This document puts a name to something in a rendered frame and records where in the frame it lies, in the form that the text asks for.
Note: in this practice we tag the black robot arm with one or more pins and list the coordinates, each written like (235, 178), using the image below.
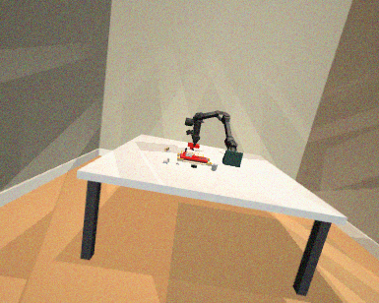
(230, 142)

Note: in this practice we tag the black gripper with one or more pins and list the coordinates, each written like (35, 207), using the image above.
(196, 136)

